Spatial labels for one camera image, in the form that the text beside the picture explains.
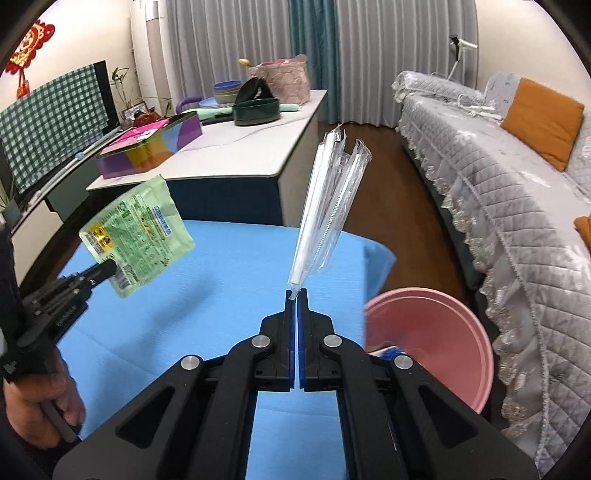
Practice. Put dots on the mint green cloth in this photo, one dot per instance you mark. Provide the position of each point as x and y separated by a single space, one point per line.
291 107

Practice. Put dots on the small photo frame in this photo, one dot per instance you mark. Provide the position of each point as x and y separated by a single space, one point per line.
134 110

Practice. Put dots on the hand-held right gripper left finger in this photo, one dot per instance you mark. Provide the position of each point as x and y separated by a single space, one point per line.
277 360

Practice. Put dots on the red wall decoration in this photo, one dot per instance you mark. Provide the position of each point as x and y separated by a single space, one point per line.
30 46

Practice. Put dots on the small potted plant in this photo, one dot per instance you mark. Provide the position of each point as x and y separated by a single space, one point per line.
8 210

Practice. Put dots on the colourful rectangular box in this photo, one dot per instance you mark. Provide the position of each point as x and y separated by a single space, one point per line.
152 147

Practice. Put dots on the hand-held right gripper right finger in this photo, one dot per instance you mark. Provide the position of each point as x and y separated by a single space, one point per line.
302 350

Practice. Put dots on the orange cushion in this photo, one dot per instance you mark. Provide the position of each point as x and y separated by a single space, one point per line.
542 122
584 230

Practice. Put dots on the grey curtain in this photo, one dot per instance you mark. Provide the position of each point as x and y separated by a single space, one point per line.
401 55
226 41

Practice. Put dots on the white standing air conditioner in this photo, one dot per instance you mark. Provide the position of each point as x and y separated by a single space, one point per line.
154 60

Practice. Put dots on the bamboo plant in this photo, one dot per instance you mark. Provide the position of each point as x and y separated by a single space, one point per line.
121 76

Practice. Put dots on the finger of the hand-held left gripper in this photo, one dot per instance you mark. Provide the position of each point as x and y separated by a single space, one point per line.
99 282
85 272

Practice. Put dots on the stack of pastel bowls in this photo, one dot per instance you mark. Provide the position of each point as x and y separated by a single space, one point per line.
227 90

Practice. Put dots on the black remote control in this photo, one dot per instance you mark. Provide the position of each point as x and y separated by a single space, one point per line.
218 120

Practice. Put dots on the white floor stand lamp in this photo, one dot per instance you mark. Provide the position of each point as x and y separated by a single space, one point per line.
466 45

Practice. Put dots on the grey quilted sofa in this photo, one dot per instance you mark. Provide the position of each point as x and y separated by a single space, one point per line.
498 184

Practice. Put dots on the black television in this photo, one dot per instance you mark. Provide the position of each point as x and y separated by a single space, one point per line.
110 92

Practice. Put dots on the white low cabinet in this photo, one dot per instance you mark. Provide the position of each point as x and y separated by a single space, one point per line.
249 147

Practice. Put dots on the green checked cloth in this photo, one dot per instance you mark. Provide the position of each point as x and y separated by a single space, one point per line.
51 124

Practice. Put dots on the pink plastic basin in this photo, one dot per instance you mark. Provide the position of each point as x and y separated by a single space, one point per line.
438 332

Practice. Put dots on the dark green round tin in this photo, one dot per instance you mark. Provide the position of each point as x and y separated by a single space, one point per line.
256 110

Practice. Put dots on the blue plastic bag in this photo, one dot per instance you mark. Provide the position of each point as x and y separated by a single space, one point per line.
393 353

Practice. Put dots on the pink lace basket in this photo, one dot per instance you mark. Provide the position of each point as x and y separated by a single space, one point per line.
281 78

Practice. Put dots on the green printed packet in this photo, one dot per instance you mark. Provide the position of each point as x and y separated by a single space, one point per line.
138 226

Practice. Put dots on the clear plastic wrapper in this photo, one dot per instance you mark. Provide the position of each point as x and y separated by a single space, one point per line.
323 207

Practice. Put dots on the person's left hand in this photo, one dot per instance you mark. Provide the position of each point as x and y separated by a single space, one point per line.
32 406

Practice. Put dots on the red teapot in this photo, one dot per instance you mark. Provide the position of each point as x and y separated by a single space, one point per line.
145 119

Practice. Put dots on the black round lid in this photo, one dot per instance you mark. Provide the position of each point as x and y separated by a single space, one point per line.
251 87

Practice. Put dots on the teal curtain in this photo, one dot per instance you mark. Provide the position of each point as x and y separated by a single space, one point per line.
314 55

